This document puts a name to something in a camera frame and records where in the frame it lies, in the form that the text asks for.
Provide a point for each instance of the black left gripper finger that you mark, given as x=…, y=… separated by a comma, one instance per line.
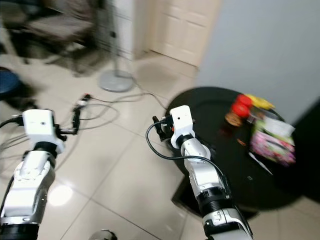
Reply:
x=76, y=120

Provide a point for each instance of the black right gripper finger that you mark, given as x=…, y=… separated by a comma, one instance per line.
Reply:
x=156, y=122

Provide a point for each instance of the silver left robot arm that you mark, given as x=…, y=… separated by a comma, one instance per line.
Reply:
x=27, y=187

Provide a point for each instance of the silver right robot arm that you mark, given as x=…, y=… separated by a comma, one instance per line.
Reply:
x=210, y=185

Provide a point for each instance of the brown cushioned chair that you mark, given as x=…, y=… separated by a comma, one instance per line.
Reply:
x=62, y=25

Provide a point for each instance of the black plug with red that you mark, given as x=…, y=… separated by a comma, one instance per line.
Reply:
x=84, y=100

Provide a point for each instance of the grey fan stand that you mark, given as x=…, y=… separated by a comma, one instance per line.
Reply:
x=116, y=80

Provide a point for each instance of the brown round jar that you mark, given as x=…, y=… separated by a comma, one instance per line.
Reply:
x=233, y=119

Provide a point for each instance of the blue round stool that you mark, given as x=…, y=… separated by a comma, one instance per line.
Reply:
x=7, y=82

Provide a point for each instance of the cream panel door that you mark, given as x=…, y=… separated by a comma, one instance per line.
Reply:
x=185, y=25

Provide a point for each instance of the silver knife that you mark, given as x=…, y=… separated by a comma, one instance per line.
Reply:
x=261, y=162

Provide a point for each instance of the yellow packet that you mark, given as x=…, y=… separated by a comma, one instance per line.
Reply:
x=262, y=102

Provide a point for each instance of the grey robot left leg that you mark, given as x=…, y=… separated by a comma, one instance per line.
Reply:
x=103, y=235

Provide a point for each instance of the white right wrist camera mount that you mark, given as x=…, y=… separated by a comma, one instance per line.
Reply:
x=181, y=122

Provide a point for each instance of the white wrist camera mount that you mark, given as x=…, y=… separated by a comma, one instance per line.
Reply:
x=181, y=122
x=41, y=124

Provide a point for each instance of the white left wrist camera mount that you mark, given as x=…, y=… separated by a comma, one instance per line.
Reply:
x=41, y=124

